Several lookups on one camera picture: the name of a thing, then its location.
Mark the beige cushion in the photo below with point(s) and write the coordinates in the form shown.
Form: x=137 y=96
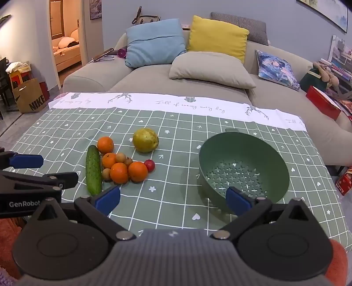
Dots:
x=211 y=68

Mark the orange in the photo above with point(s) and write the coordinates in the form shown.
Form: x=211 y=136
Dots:
x=137 y=171
x=119 y=173
x=108 y=161
x=105 y=145

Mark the dark green bag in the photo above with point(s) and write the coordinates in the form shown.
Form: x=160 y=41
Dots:
x=310 y=81

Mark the green cucumber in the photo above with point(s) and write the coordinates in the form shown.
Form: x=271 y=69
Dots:
x=93 y=170

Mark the red shopping bag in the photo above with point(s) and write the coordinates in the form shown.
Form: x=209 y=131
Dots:
x=345 y=183

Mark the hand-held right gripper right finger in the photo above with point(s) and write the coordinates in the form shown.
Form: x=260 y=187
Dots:
x=238 y=200

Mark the red box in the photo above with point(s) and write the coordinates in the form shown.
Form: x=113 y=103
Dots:
x=323 y=103

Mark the green checked tablecloth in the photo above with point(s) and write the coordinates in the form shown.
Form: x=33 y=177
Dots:
x=170 y=192

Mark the beige handbag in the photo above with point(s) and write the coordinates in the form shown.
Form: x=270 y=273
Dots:
x=145 y=18

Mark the purple round object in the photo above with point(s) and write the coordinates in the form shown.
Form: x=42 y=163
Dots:
x=121 y=52

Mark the small wall picture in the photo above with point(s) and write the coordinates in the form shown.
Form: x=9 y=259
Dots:
x=95 y=9

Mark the yellow-green pear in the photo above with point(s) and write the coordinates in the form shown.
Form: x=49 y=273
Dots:
x=145 y=140

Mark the plush toy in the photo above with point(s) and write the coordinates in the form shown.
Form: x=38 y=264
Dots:
x=328 y=74

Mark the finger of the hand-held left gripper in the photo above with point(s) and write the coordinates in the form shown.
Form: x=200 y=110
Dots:
x=26 y=161
x=64 y=180

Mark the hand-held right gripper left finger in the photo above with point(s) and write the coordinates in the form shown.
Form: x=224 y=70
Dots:
x=106 y=200

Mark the yellow cushion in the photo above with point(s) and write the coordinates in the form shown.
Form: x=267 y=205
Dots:
x=217 y=38

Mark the pile of magazines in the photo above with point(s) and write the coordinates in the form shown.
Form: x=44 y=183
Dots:
x=342 y=71

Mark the grey textured cushion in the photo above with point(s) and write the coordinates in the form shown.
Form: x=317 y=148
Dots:
x=255 y=30

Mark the brown paper bag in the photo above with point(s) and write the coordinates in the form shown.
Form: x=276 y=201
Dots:
x=30 y=96

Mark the large wall painting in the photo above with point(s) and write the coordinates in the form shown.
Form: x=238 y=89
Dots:
x=330 y=12

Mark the dark wooden chair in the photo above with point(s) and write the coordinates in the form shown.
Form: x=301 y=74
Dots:
x=4 y=82

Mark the blue printed cushion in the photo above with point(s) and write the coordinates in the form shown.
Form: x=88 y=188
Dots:
x=276 y=68

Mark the red cherry tomato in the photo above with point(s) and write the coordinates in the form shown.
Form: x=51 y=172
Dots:
x=150 y=165

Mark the bed with white bedding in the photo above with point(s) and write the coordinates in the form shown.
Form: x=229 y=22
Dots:
x=67 y=51

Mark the brown longan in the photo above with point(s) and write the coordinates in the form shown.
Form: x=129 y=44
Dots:
x=106 y=174
x=128 y=161
x=120 y=157

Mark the beige sofa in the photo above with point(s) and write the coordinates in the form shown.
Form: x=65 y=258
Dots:
x=154 y=79

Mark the green plastic colander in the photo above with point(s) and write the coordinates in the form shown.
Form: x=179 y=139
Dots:
x=264 y=154

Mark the tablet with dark cover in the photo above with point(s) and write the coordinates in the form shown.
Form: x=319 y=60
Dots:
x=103 y=54

